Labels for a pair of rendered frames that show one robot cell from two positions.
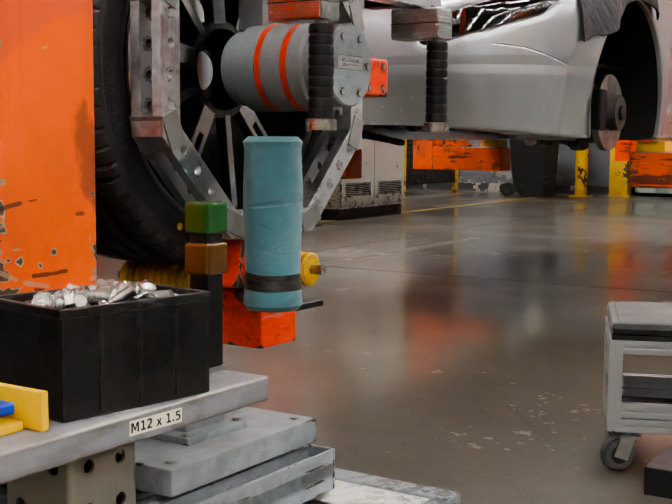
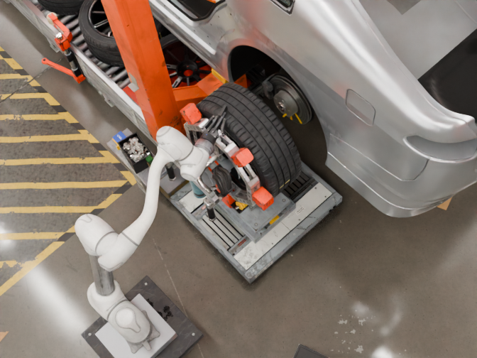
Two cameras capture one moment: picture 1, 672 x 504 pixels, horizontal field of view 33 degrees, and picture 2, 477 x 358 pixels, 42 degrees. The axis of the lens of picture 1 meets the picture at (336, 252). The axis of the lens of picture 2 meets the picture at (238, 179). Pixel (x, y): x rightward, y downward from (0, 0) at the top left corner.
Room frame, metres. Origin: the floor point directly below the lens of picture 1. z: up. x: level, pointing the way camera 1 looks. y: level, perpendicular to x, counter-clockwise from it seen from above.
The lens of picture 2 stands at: (2.58, -1.44, 3.76)
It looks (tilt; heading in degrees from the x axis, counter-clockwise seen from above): 61 degrees down; 113
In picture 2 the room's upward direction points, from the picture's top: 9 degrees counter-clockwise
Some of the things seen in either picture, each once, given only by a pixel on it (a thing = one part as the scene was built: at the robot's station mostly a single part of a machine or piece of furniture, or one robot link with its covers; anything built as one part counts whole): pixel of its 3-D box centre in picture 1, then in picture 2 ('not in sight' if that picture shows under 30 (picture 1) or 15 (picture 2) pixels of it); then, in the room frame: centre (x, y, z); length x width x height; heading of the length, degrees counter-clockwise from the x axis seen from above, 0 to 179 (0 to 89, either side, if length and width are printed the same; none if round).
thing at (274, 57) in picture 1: (295, 67); (212, 170); (1.81, 0.07, 0.85); 0.21 x 0.14 x 0.14; 57
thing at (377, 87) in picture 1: (359, 77); (262, 198); (2.12, -0.04, 0.85); 0.09 x 0.08 x 0.07; 147
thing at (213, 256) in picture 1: (206, 258); not in sight; (1.38, 0.16, 0.59); 0.04 x 0.04 x 0.04; 57
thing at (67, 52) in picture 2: not in sight; (70, 57); (0.40, 1.03, 0.30); 0.09 x 0.05 x 0.50; 147
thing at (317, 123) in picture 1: (321, 74); (170, 170); (1.58, 0.02, 0.83); 0.04 x 0.04 x 0.16
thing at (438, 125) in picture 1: (436, 84); (210, 211); (1.87, -0.16, 0.83); 0.04 x 0.04 x 0.16
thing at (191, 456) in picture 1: (182, 375); (250, 187); (1.95, 0.27, 0.32); 0.40 x 0.30 x 0.28; 147
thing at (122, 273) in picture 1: (182, 279); not in sight; (1.95, 0.27, 0.49); 0.29 x 0.06 x 0.06; 57
